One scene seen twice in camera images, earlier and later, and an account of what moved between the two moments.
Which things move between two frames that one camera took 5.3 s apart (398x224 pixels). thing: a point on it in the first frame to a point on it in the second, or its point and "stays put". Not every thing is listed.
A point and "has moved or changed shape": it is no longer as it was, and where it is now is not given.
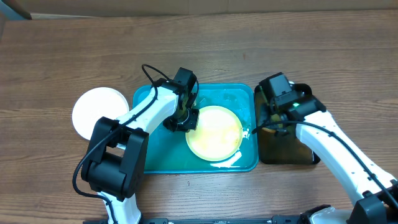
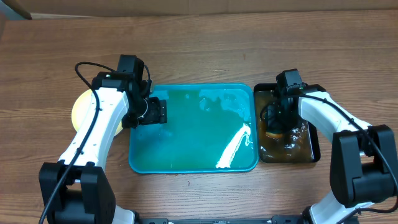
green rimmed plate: [218, 135] to [79, 108]
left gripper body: [182, 120] to [147, 112]
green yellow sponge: [268, 130] has moved or changed shape
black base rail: [277, 219] stays put
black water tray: [277, 139] stays put
